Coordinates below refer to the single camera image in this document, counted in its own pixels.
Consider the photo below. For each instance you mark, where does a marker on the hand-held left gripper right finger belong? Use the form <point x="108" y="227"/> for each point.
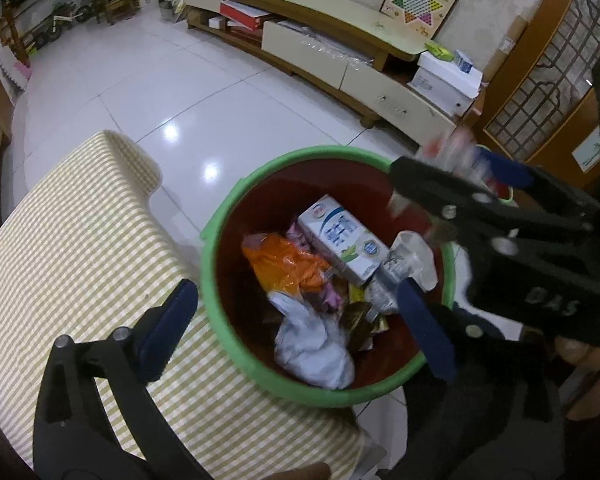
<point x="425" y="330"/>

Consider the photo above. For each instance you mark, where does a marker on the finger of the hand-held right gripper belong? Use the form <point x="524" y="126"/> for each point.
<point x="507" y="172"/>
<point x="430" y="185"/>

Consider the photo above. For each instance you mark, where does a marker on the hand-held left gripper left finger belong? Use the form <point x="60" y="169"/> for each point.
<point x="167" y="330"/>

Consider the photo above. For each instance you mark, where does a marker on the brown gold packet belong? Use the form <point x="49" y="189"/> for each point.
<point x="362" y="322"/>

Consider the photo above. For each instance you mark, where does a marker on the white paper cup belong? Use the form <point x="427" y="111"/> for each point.
<point x="415" y="255"/>

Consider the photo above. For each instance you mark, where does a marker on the white green milk carton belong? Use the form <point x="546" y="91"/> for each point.
<point x="340" y="240"/>

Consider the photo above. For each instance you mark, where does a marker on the white plastic bag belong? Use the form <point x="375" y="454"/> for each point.
<point x="310" y="340"/>

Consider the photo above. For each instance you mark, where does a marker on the orange snack bag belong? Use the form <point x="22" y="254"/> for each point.
<point x="285" y="260"/>

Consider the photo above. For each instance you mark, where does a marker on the person's left hand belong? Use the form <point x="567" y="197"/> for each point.
<point x="305" y="472"/>

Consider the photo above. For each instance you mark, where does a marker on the white cardboard box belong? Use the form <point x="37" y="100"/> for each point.
<point x="445" y="82"/>

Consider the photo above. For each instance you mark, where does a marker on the wooden lattice partition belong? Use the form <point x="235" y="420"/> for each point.
<point x="545" y="70"/>

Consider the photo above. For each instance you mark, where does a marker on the small blue white box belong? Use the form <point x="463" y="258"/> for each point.
<point x="462" y="60"/>

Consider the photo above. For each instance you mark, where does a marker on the small green packet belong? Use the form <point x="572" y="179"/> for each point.
<point x="437" y="50"/>

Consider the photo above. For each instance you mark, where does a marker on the checked tablecloth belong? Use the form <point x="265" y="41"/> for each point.
<point x="80" y="210"/>

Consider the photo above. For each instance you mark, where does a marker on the star checkers board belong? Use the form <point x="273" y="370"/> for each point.
<point x="417" y="2"/>

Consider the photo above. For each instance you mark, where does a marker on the wooden television cabinet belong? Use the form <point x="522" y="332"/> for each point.
<point x="330" y="20"/>

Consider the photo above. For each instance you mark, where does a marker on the red folder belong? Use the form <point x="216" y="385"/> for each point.
<point x="240" y="12"/>

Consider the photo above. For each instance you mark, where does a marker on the pink white foam mat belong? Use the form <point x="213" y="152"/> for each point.
<point x="10" y="60"/>

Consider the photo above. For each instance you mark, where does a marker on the white balance bike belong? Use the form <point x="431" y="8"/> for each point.
<point x="60" y="20"/>

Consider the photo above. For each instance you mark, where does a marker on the wooden chair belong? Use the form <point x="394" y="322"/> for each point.
<point x="115" y="2"/>

